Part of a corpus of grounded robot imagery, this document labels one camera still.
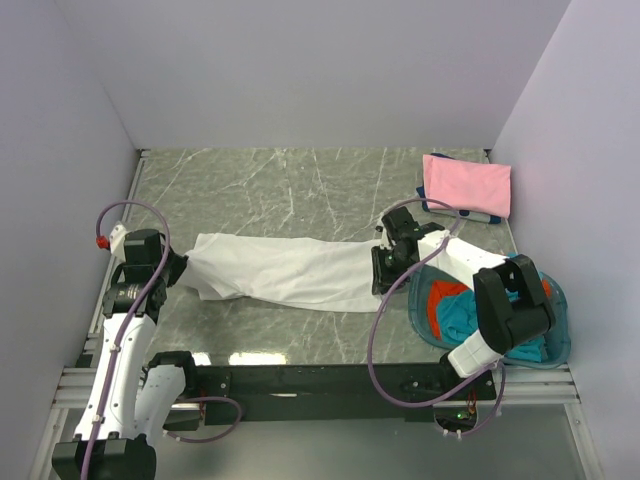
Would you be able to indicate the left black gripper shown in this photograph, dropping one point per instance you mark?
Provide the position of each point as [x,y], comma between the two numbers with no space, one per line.
[178,265]

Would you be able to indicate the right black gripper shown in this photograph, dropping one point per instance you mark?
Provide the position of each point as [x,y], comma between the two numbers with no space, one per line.
[382,280]

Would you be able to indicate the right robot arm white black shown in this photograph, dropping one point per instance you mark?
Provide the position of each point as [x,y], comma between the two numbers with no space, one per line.
[512,306]

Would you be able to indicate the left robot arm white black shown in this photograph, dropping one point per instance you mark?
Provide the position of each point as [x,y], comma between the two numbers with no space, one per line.
[129,400]

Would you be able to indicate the orange t-shirt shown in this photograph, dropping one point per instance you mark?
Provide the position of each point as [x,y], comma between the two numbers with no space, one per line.
[451,311]

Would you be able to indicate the translucent blue laundry basket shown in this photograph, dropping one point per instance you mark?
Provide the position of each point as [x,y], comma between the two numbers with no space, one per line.
[557,340]

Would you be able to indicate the teal t-shirt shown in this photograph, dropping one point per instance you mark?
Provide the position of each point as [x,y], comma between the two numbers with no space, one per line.
[531,351]

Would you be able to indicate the blue white folded t-shirt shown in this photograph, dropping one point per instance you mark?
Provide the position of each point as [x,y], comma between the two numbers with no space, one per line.
[464,214]

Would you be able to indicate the pink folded t-shirt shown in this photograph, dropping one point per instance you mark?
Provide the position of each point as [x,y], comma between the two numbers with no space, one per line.
[469,186]

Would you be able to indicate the black base crossbar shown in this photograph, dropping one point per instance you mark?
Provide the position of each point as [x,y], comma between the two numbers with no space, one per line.
[324,392]

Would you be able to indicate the aluminium rail frame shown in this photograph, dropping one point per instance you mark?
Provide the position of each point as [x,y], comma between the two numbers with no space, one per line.
[66,403]

